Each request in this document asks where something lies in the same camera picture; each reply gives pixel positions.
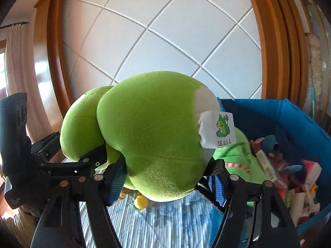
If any blue round plush toy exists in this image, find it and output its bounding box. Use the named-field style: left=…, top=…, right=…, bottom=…
left=261, top=134, right=279, bottom=158

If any white slim box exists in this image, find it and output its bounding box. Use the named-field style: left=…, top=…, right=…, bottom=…
left=255, top=149, right=278, bottom=184

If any pink tissue pack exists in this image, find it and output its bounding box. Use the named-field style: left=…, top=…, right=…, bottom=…
left=303, top=160, right=322, bottom=187

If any light green frog plush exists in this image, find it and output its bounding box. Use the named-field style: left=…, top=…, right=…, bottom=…
left=60, top=71, right=236, bottom=202

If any striped blue white bedsheet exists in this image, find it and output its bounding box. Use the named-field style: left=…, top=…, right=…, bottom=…
left=107, top=191, right=223, bottom=248

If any blue plastic storage crate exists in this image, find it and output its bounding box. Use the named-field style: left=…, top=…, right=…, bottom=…
left=218, top=99, right=330, bottom=235

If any yellow plastic clip toy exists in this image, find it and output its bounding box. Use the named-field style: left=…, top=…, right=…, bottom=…
left=134, top=195, right=149, bottom=209

